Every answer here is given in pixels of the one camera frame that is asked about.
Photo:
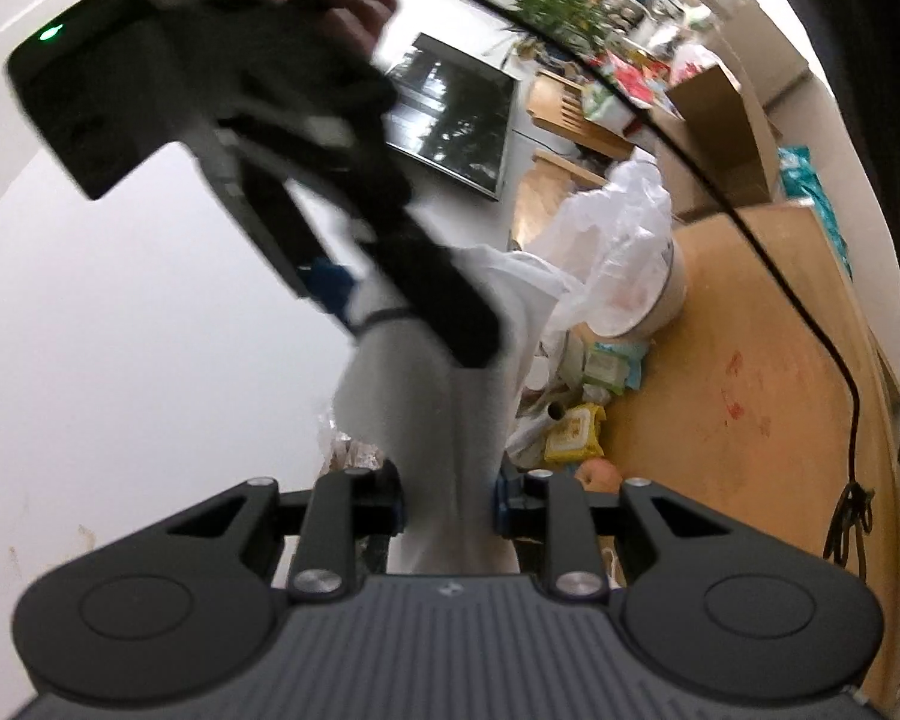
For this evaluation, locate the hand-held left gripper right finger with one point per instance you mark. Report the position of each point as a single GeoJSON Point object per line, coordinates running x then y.
{"type": "Point", "coordinates": [504, 502]}

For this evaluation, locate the cardboard box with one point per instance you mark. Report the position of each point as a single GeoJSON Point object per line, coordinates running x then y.
{"type": "Point", "coordinates": [720, 150]}

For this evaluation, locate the flat screen television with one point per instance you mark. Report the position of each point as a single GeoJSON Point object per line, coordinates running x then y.
{"type": "Point", "coordinates": [457, 120]}

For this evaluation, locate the yellow wet wipes packet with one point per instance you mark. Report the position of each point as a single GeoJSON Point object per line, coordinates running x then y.
{"type": "Point", "coordinates": [574, 435]}

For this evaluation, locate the white plastic bag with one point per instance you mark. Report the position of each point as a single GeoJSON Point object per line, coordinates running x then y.
{"type": "Point", "coordinates": [615, 240]}

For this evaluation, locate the clear plastic bag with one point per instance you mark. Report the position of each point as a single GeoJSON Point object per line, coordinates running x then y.
{"type": "Point", "coordinates": [356, 450]}

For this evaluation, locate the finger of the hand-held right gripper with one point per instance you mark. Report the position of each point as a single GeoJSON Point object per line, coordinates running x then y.
{"type": "Point", "coordinates": [450, 307]}
{"type": "Point", "coordinates": [285, 240]}

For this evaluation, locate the teal packet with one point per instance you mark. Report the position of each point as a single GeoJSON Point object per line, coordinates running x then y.
{"type": "Point", "coordinates": [814, 202]}

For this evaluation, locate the green white packet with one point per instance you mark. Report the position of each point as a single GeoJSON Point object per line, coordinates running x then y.
{"type": "Point", "coordinates": [606, 367]}

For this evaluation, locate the wooden shelf unit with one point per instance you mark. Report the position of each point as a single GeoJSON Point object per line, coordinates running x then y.
{"type": "Point", "coordinates": [570, 116]}

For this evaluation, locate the green potted plant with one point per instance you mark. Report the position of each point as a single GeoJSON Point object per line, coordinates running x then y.
{"type": "Point", "coordinates": [555, 0]}

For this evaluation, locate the person's black clothing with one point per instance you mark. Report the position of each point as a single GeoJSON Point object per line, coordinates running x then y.
{"type": "Point", "coordinates": [892, 165]}

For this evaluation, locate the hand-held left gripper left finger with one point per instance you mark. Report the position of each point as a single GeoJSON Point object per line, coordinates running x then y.
{"type": "Point", "coordinates": [390, 499]}

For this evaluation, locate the apple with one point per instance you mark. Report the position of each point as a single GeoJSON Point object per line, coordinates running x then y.
{"type": "Point", "coordinates": [598, 476]}

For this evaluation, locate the cream round container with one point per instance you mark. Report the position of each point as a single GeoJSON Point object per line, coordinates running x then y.
{"type": "Point", "coordinates": [660, 300]}

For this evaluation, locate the white paper towel sheet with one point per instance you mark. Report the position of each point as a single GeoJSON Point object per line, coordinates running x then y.
{"type": "Point", "coordinates": [435, 420]}

